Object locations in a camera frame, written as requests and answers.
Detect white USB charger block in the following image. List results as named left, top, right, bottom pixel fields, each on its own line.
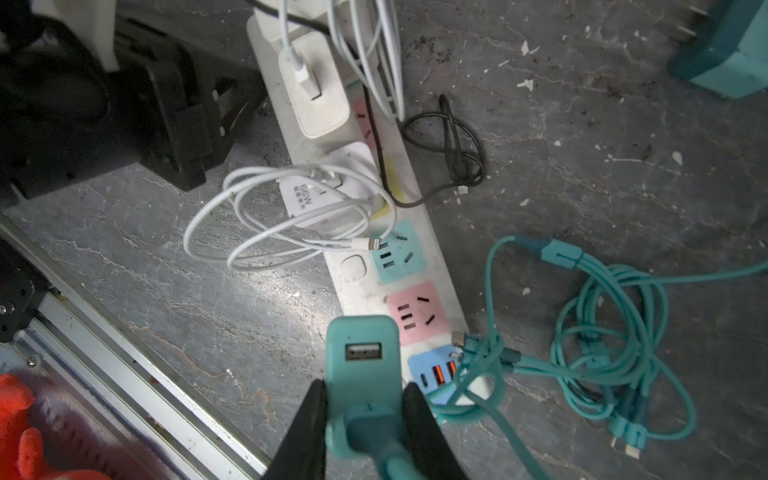
left=278, top=31, right=351, bottom=139

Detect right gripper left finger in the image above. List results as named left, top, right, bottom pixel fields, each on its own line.
left=262, top=379, right=327, bottom=480

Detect teal coiled cable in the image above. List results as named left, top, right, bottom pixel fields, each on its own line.
left=419, top=235, right=768, bottom=480

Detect white power strip colourful sockets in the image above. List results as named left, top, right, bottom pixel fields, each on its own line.
left=247, top=9, right=468, bottom=405

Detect teal charger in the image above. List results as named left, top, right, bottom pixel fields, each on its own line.
left=325, top=315, right=404, bottom=460
left=667, top=0, right=767, bottom=99

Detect white grey charger block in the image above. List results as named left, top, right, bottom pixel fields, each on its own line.
left=279, top=142, right=384, bottom=235

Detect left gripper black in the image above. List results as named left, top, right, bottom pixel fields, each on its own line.
left=1, top=1, right=267, bottom=201

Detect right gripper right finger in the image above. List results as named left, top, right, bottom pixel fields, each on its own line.
left=402, top=382, right=468, bottom=480

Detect white coiled USB cable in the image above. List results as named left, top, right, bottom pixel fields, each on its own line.
left=182, top=0, right=407, bottom=272

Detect white charger with black cable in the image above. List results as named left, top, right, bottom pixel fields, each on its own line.
left=251, top=1, right=486, bottom=209

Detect red plush lobster toy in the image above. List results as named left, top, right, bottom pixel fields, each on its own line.
left=1, top=374, right=108, bottom=480

